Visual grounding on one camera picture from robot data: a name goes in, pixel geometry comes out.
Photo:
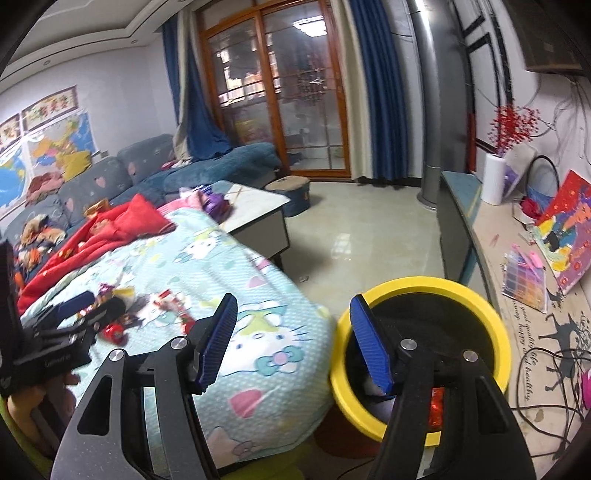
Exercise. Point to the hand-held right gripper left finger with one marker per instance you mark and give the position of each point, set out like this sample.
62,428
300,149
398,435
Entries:
217,341

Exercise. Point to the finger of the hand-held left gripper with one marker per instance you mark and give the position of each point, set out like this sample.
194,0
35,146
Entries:
106,311
76,300

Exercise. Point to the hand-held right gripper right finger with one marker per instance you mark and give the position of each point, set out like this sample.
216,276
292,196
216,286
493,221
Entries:
369,346

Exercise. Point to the red gold candy wrapper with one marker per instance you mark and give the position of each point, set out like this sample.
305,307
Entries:
111,290

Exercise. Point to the red round candy wrapper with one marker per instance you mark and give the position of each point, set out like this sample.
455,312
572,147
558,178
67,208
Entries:
113,332

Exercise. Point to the colourful snack packet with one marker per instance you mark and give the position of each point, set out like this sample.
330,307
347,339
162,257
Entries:
171,304

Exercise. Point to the yellow rimmed trash bin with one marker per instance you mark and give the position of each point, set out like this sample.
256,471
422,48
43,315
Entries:
415,286

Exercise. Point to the person's left hand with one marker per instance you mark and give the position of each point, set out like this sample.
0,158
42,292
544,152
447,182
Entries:
23,406

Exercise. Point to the cartoon cat printed blanket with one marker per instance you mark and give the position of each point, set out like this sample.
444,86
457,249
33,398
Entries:
258,286

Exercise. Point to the colourful patterned cloth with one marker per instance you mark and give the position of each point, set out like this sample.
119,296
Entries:
39,235

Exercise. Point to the orange packet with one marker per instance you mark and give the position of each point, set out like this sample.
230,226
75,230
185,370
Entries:
97,207

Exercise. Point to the red blanket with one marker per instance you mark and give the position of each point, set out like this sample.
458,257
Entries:
138,217

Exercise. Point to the pink clothes pile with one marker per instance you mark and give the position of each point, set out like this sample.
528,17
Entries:
44,184

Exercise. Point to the world map poster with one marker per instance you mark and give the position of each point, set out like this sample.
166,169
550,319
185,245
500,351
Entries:
11,180

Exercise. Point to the yellow green cloth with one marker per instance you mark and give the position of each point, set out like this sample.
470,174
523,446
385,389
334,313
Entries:
277,466

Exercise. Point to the pink purple clothes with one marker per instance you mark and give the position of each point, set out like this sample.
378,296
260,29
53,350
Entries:
212,203

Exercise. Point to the white topped coffee table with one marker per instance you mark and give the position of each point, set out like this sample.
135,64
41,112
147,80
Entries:
263,203

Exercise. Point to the television cabinet with printed mat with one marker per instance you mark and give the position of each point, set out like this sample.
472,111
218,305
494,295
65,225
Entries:
489,258

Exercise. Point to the country map poster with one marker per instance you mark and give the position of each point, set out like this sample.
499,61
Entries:
55,147

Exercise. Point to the round blue stool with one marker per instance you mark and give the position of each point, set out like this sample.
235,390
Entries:
291,194

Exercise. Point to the clear bead organiser box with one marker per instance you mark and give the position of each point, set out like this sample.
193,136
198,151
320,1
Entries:
524,281

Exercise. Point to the framed embroidery picture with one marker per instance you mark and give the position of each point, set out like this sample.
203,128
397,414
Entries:
48,108
10,133

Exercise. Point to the blue sofa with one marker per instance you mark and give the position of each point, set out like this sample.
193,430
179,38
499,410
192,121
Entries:
240,161

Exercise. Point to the pink bead tray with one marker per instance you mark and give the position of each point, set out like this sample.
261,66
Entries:
535,259

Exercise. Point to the blue curtain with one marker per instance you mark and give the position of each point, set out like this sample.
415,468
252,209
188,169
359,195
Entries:
383,92
203,134

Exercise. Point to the white cylinder vase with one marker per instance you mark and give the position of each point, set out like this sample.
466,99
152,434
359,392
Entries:
494,180

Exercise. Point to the beige curtain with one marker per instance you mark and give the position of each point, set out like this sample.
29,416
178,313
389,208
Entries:
358,115
184,92

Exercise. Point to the colourful portrait painting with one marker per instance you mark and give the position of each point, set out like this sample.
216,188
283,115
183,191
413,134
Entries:
572,230

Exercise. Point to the white canvas board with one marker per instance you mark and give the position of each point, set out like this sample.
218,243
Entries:
519,166

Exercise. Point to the grey tower air conditioner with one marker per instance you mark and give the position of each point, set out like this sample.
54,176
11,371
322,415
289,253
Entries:
438,115

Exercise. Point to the wooden sliding glass door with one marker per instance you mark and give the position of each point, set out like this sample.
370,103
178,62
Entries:
272,92

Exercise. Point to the wall television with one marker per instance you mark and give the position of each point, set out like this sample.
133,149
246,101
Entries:
545,32

